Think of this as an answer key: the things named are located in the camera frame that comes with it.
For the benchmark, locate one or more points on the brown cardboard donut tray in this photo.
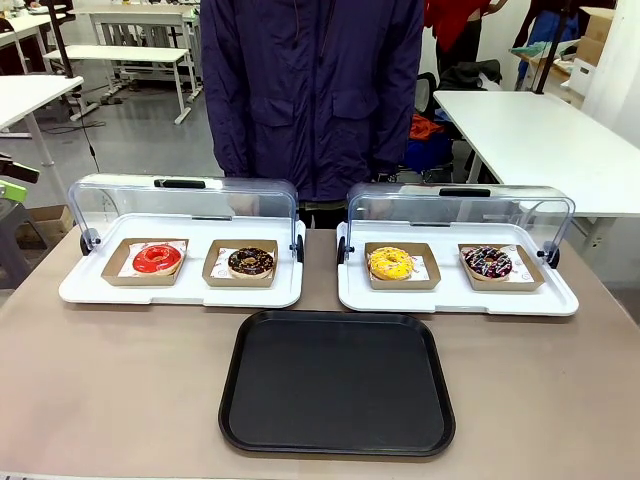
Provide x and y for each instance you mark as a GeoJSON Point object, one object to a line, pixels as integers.
{"type": "Point", "coordinates": [432, 277]}
{"type": "Point", "coordinates": [212, 282]}
{"type": "Point", "coordinates": [532, 280]}
{"type": "Point", "coordinates": [114, 272]}

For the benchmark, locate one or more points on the red glazed donut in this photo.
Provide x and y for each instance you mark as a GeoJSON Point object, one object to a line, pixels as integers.
{"type": "Point", "coordinates": [145, 262]}

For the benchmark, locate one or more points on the chocolate donut with nuts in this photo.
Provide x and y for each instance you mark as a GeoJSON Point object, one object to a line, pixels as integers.
{"type": "Point", "coordinates": [239, 264]}

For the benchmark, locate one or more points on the yellow glazed sprinkled donut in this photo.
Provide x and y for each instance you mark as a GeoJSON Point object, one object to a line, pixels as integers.
{"type": "Point", "coordinates": [381, 267]}

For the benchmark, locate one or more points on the black plastic serving tray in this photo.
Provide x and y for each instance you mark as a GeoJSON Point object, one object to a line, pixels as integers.
{"type": "Point", "coordinates": [336, 385]}

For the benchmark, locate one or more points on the dark donut with white drizzle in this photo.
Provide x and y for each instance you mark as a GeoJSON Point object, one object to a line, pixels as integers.
{"type": "Point", "coordinates": [475, 266]}

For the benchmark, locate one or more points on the flat cardboard box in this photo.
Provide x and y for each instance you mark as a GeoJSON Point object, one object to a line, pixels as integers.
{"type": "Point", "coordinates": [52, 220]}

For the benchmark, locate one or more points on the white table with leg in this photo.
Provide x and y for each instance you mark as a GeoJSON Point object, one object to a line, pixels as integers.
{"type": "Point", "coordinates": [25, 97]}

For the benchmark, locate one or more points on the clear display case lid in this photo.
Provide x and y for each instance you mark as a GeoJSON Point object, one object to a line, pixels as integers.
{"type": "Point", "coordinates": [450, 210]}
{"type": "Point", "coordinates": [150, 197]}

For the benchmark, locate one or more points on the white bench table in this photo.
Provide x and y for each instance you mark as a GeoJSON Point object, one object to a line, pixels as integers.
{"type": "Point", "coordinates": [115, 54]}

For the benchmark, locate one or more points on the white printed paper liner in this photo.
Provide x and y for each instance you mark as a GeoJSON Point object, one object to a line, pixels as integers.
{"type": "Point", "coordinates": [520, 267]}
{"type": "Point", "coordinates": [220, 267]}
{"type": "Point", "coordinates": [182, 248]}
{"type": "Point", "coordinates": [421, 267]}

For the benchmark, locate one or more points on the white display case base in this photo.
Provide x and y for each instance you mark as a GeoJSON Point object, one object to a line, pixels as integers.
{"type": "Point", "coordinates": [450, 302]}
{"type": "Point", "coordinates": [192, 225]}

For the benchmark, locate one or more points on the white background desk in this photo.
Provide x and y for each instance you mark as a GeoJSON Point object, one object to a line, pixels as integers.
{"type": "Point", "coordinates": [140, 12]}

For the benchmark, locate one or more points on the person in navy jacket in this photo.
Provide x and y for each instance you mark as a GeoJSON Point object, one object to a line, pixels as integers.
{"type": "Point", "coordinates": [310, 90]}

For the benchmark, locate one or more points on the orange cloth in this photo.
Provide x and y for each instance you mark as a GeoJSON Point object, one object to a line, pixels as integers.
{"type": "Point", "coordinates": [425, 127]}

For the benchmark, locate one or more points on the blue bag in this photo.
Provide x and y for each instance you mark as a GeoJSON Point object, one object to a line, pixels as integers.
{"type": "Point", "coordinates": [427, 150]}

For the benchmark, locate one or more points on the black bag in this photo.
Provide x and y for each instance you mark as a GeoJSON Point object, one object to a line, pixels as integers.
{"type": "Point", "coordinates": [470, 75]}

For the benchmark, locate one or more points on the person in red top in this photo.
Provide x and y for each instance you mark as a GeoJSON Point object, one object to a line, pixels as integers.
{"type": "Point", "coordinates": [457, 25]}

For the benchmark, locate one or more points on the large white table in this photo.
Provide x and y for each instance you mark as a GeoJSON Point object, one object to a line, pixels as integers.
{"type": "Point", "coordinates": [540, 135]}

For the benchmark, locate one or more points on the person in blue clothes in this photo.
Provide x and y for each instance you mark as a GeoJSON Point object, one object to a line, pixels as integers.
{"type": "Point", "coordinates": [542, 25]}

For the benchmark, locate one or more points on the white storage box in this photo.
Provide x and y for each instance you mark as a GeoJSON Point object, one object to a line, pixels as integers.
{"type": "Point", "coordinates": [582, 74]}

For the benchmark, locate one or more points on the brown cardboard box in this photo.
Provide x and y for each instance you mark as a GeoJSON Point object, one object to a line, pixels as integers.
{"type": "Point", "coordinates": [597, 35]}

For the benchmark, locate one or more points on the black camera pole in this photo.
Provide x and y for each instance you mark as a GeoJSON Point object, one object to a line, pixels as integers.
{"type": "Point", "coordinates": [61, 40]}
{"type": "Point", "coordinates": [549, 45]}

